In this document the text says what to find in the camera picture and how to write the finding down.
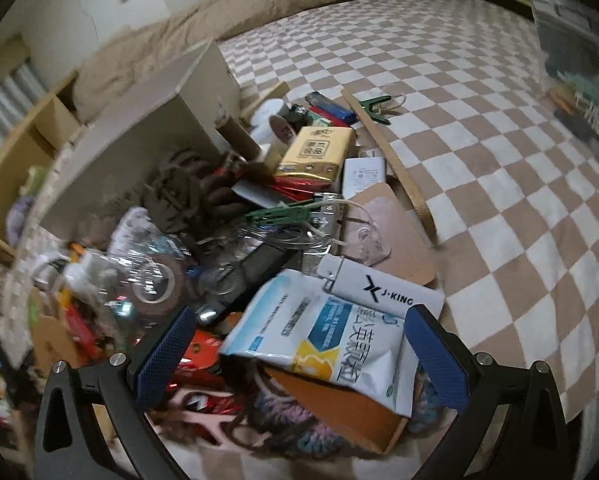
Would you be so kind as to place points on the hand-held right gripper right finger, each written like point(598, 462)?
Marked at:
point(437, 360)

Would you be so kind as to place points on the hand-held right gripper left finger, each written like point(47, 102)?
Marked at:
point(167, 355)

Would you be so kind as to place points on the blue white medicine sachet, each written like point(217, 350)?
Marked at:
point(319, 340)

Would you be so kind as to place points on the white storage box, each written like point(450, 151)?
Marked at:
point(144, 140)

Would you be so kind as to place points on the pink plastic clip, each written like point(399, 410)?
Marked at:
point(199, 415)

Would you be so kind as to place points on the brown tape roll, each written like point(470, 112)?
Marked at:
point(154, 285)

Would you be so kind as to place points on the white box with black logo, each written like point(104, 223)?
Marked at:
point(379, 285)

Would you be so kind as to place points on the black folding knife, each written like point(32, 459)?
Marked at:
point(249, 275)

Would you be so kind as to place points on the brown kraft pad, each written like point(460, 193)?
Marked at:
point(404, 240)

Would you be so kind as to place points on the clear plastic hook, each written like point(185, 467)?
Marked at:
point(367, 240)

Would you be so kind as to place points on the multicolour crochet coaster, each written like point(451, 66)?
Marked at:
point(289, 430)

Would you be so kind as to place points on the green clothes clip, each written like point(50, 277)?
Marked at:
point(279, 212)

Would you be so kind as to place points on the white power adapter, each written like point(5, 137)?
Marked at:
point(364, 177)

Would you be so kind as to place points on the brown white checked bedsheet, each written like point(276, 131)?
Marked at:
point(479, 160)

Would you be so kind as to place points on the long wooden stick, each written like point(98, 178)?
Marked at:
point(394, 160)

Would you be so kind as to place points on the wooden bedside shelf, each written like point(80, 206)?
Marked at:
point(19, 150)

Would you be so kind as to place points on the cardboard tube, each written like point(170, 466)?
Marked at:
point(237, 137)

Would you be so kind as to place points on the gold cigarette pack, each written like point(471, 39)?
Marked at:
point(314, 155)

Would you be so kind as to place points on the white tape roll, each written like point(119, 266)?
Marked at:
point(267, 120)

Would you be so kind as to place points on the green clip with keys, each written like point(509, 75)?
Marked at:
point(374, 107)

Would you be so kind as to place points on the red lighter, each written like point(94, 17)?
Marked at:
point(324, 116)

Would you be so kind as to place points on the blue lighter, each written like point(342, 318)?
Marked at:
point(332, 106)

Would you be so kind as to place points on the clear plastic storage bin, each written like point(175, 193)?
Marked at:
point(574, 60)

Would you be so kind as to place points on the beige duvet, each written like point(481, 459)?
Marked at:
point(259, 10)

